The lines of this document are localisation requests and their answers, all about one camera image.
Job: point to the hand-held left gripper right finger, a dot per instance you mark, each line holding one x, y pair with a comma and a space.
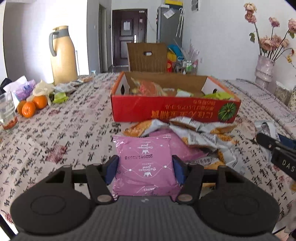
180, 169

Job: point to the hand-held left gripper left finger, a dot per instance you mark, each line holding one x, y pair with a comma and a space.
112, 168

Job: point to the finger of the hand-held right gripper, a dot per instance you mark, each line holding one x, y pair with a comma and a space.
289, 142
268, 142

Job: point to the pink snack packet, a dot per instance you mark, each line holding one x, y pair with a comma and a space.
143, 162
182, 146

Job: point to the red orange cardboard box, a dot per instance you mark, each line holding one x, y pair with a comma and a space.
138, 109

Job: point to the red printed snack packet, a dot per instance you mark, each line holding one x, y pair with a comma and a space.
148, 88

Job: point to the pile of orange white packets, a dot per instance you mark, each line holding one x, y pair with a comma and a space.
208, 136

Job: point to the grey patterned cloth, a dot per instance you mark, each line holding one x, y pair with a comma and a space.
259, 99

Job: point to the glass jar with grains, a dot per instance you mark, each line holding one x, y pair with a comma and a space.
282, 92

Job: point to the lime green snack packet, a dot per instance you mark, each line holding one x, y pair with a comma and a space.
219, 95

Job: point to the pale ribbed vase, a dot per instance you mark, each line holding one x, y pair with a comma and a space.
264, 69

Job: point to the brown snack packet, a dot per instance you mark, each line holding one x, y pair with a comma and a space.
85, 80

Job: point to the white labelled snack packet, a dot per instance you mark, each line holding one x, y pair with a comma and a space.
64, 88

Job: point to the orange fruit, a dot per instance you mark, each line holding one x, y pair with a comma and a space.
29, 109
20, 106
40, 102

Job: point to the dried rose bouquet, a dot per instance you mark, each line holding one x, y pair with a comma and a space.
268, 42

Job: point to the metal storage cart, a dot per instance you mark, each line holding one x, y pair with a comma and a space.
187, 67

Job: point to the wooden chair back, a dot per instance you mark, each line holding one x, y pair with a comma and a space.
138, 60

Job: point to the yellow thermos jug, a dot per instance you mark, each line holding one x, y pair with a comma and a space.
63, 60

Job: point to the purple tissue pack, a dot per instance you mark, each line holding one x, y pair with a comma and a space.
23, 90

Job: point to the blue plastic item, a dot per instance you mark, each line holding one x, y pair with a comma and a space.
175, 49

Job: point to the dark brown door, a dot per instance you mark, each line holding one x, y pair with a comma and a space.
128, 39

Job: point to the dark bag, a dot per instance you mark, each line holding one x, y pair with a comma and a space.
4, 84

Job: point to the grey refrigerator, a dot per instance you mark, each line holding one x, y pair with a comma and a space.
166, 27

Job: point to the white folded umbrella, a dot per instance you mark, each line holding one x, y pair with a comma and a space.
180, 22

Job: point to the paper sheet on refrigerator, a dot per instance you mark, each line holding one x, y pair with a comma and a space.
168, 13

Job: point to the yellow box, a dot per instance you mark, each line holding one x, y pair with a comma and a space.
173, 2

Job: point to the white wall panel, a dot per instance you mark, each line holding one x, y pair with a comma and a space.
195, 5

